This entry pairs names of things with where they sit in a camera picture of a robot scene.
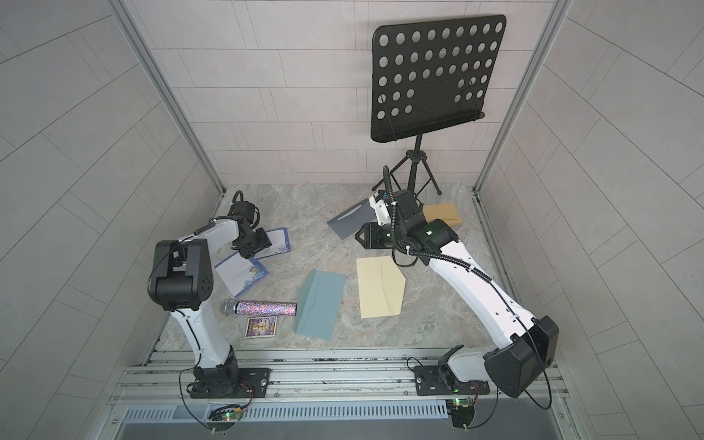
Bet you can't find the dark grey envelope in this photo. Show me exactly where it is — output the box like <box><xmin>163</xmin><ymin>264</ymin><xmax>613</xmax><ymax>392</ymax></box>
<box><xmin>327</xmin><ymin>199</ymin><xmax>377</xmax><ymax>239</ymax></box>

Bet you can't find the white letter with blue print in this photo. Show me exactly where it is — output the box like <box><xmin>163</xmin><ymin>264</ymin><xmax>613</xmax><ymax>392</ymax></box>
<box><xmin>214</xmin><ymin>252</ymin><xmax>269</xmax><ymax>297</ymax></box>

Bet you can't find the cream yellow envelope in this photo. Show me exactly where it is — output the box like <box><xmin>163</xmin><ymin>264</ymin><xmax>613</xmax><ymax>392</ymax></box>
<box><xmin>357</xmin><ymin>256</ymin><xmax>406</xmax><ymax>319</ymax></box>

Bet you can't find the tan kraft envelope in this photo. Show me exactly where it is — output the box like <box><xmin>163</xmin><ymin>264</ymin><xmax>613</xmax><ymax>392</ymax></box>
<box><xmin>423</xmin><ymin>203</ymin><xmax>463</xmax><ymax>227</ymax></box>

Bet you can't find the teal blue envelope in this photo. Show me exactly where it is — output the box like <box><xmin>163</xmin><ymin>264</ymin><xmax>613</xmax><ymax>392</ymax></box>
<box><xmin>294</xmin><ymin>269</ymin><xmax>347</xmax><ymax>340</ymax></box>

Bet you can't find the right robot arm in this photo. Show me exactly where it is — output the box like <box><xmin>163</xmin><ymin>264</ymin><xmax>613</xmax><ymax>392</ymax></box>
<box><xmin>355</xmin><ymin>169</ymin><xmax>559</xmax><ymax>398</ymax></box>

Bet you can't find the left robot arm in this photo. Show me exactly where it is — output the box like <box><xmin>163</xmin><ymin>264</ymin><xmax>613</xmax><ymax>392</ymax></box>
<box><xmin>147</xmin><ymin>191</ymin><xmax>271</xmax><ymax>399</ymax></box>

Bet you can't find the glittery purple microphone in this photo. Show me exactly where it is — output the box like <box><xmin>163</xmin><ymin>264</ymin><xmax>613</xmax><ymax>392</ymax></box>
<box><xmin>220</xmin><ymin>299</ymin><xmax>298</xmax><ymax>316</ymax></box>

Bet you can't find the small colourful picture card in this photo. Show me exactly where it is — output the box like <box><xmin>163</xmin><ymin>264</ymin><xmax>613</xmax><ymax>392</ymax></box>
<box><xmin>245</xmin><ymin>316</ymin><xmax>278</xmax><ymax>339</ymax></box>

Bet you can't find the black perforated music stand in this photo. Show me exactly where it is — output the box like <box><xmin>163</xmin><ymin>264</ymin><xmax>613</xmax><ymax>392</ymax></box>
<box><xmin>370</xmin><ymin>15</ymin><xmax>507</xmax><ymax>194</ymax></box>

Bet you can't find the white ventilation grille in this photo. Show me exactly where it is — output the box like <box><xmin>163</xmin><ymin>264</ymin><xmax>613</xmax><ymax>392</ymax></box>
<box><xmin>123</xmin><ymin>400</ymin><xmax>448</xmax><ymax>424</ymax></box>

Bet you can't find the left green circuit board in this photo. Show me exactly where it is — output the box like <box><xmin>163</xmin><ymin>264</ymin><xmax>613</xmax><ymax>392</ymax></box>
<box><xmin>207</xmin><ymin>404</ymin><xmax>247</xmax><ymax>432</ymax></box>

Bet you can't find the green circuit board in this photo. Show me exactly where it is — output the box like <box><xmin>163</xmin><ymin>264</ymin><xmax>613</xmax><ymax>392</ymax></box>
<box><xmin>445</xmin><ymin>398</ymin><xmax>476</xmax><ymax>430</ymax></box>
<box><xmin>207</xmin><ymin>404</ymin><xmax>247</xmax><ymax>432</ymax></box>

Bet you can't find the right green circuit board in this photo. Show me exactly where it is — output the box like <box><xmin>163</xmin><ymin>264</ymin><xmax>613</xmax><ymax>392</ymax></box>
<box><xmin>445</xmin><ymin>398</ymin><xmax>476</xmax><ymax>430</ymax></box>

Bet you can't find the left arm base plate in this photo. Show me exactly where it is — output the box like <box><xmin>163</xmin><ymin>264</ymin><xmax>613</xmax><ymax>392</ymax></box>
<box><xmin>186</xmin><ymin>367</ymin><xmax>271</xmax><ymax>399</ymax></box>

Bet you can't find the aluminium rail frame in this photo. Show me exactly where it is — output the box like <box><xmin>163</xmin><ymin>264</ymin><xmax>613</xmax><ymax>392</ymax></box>
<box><xmin>109</xmin><ymin>347</ymin><xmax>568</xmax><ymax>408</ymax></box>

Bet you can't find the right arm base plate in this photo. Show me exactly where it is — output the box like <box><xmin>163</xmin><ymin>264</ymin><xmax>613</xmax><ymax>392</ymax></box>
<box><xmin>412</xmin><ymin>365</ymin><xmax>491</xmax><ymax>396</ymax></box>

